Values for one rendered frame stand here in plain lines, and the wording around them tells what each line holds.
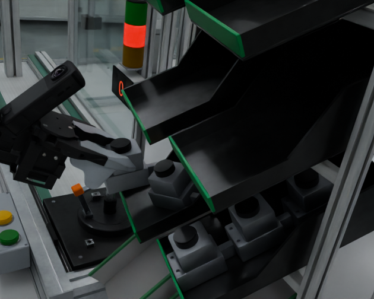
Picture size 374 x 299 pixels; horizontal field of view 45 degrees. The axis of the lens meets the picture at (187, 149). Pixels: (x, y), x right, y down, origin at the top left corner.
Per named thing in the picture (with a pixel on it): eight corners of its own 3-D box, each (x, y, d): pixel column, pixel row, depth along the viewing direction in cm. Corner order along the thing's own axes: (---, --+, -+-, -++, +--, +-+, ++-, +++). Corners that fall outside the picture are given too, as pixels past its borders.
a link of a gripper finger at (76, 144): (102, 158, 63) (43, 132, 60) (108, 147, 63) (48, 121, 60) (102, 173, 59) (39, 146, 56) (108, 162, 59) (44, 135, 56)
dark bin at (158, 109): (149, 146, 56) (128, 96, 52) (126, 103, 67) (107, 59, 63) (343, 57, 60) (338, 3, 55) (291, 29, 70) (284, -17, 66)
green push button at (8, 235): (0, 250, 92) (0, 242, 91) (-3, 238, 95) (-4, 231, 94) (21, 245, 94) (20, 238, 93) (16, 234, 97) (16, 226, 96)
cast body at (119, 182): (108, 195, 66) (101, 155, 62) (102, 178, 69) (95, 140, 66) (163, 181, 68) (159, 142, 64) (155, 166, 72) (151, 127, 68)
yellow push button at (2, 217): (-6, 229, 97) (-7, 222, 96) (-9, 219, 100) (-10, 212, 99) (14, 225, 99) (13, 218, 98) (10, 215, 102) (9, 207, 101)
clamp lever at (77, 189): (85, 216, 98) (73, 191, 93) (82, 211, 99) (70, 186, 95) (100, 208, 99) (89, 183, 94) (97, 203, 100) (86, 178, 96)
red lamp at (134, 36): (128, 47, 103) (129, 26, 101) (120, 41, 107) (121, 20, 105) (148, 47, 106) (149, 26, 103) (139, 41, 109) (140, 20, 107)
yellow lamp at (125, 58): (126, 69, 106) (128, 48, 103) (119, 61, 109) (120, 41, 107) (146, 67, 108) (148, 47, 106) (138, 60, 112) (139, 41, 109)
